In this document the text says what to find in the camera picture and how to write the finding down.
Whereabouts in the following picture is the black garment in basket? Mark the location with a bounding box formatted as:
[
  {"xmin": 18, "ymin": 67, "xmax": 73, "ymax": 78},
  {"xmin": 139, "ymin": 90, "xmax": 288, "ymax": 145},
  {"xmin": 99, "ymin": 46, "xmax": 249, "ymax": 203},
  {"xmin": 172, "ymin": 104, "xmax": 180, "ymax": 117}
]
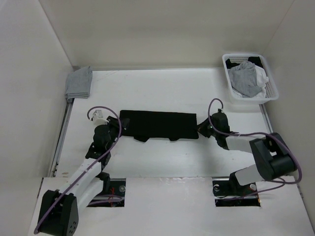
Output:
[{"xmin": 225, "ymin": 57, "xmax": 264, "ymax": 69}]

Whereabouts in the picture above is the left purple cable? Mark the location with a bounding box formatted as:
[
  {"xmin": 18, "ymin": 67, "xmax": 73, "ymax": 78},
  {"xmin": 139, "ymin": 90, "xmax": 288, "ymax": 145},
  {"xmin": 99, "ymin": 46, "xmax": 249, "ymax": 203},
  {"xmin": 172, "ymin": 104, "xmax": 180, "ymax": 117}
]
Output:
[{"xmin": 33, "ymin": 106, "xmax": 124, "ymax": 234}]

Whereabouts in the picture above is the left metal table rail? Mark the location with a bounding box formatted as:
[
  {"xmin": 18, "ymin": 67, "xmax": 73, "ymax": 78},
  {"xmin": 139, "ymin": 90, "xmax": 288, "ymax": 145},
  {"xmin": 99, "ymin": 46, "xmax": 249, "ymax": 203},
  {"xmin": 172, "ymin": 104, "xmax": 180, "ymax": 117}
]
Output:
[{"xmin": 47, "ymin": 100, "xmax": 74, "ymax": 177}]

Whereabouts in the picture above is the purple cable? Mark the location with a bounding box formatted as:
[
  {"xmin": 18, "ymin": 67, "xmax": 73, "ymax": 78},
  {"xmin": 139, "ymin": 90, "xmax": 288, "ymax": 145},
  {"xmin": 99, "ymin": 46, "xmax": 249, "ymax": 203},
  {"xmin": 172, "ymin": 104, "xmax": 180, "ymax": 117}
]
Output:
[
  {"xmin": 33, "ymin": 106, "xmax": 124, "ymax": 234},
  {"xmin": 208, "ymin": 98, "xmax": 303, "ymax": 197}
]

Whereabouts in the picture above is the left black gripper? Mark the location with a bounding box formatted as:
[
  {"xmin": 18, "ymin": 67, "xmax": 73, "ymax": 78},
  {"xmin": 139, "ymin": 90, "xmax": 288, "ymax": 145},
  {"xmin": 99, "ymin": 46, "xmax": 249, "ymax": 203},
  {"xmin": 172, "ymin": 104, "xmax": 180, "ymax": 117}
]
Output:
[{"xmin": 103, "ymin": 117, "xmax": 129, "ymax": 150}]

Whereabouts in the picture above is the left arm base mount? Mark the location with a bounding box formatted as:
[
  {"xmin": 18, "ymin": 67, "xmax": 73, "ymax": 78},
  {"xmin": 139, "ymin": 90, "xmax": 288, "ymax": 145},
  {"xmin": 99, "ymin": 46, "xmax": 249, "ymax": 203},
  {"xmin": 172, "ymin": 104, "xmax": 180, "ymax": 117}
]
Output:
[{"xmin": 91, "ymin": 178, "xmax": 126, "ymax": 207}]

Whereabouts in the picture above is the white plastic basket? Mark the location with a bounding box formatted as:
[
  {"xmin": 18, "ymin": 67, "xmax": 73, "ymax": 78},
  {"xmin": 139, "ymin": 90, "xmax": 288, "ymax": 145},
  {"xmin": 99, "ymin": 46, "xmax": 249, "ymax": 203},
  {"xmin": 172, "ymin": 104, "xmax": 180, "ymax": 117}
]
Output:
[{"xmin": 222, "ymin": 53, "xmax": 279, "ymax": 105}]

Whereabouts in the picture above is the black tank top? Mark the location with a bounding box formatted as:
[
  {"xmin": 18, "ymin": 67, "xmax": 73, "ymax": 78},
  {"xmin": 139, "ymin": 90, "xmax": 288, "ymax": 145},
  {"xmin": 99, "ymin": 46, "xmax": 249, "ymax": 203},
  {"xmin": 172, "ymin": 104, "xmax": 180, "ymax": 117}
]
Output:
[{"xmin": 120, "ymin": 110, "xmax": 199, "ymax": 143}]

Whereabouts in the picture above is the grey tank top in basket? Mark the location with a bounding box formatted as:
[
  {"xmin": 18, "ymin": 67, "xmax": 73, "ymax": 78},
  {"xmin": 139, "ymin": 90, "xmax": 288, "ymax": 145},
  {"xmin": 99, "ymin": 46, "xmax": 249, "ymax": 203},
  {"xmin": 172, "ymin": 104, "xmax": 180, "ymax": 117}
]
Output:
[{"xmin": 228, "ymin": 61, "xmax": 262, "ymax": 98}]

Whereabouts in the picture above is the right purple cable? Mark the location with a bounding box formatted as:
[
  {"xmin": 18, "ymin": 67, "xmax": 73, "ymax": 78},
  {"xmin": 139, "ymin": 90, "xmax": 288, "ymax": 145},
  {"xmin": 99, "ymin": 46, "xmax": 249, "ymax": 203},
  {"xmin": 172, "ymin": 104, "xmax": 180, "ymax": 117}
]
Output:
[{"xmin": 208, "ymin": 98, "xmax": 303, "ymax": 197}]

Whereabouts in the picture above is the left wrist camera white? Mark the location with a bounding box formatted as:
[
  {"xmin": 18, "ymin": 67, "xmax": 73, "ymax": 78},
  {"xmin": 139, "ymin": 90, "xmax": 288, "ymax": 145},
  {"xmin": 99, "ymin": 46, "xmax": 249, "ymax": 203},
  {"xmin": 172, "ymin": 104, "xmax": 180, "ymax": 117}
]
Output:
[{"xmin": 91, "ymin": 110, "xmax": 108, "ymax": 126}]

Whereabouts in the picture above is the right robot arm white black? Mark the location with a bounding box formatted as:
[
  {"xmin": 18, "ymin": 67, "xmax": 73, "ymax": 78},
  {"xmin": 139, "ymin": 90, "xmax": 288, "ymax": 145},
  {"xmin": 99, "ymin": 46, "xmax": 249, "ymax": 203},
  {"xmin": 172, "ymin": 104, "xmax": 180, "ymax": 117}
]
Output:
[{"xmin": 197, "ymin": 110, "xmax": 298, "ymax": 198}]

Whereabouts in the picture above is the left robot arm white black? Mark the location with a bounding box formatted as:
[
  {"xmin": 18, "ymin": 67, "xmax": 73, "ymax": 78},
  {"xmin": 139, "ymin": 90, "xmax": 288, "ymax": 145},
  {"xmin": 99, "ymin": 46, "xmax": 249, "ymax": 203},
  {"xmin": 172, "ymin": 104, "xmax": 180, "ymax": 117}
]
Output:
[{"xmin": 34, "ymin": 117, "xmax": 130, "ymax": 236}]

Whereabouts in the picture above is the folded grey tank top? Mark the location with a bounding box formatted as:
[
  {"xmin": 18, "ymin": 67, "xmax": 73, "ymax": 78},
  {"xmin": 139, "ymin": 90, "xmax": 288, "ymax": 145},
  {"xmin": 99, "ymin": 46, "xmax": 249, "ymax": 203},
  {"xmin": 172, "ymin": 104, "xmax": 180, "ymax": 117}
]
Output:
[{"xmin": 65, "ymin": 66, "xmax": 93, "ymax": 103}]

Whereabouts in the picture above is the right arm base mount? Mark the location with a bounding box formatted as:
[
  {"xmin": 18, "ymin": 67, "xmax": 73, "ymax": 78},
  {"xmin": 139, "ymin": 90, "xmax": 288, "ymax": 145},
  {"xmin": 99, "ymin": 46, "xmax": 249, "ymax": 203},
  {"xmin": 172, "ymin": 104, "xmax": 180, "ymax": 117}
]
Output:
[{"xmin": 212, "ymin": 178, "xmax": 260, "ymax": 207}]

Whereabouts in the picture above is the white tank top in basket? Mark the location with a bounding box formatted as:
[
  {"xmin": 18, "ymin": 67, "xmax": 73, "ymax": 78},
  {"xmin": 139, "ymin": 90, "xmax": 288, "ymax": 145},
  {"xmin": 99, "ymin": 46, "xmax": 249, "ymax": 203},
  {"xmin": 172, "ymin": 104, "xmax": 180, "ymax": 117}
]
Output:
[{"xmin": 232, "ymin": 66, "xmax": 269, "ymax": 99}]

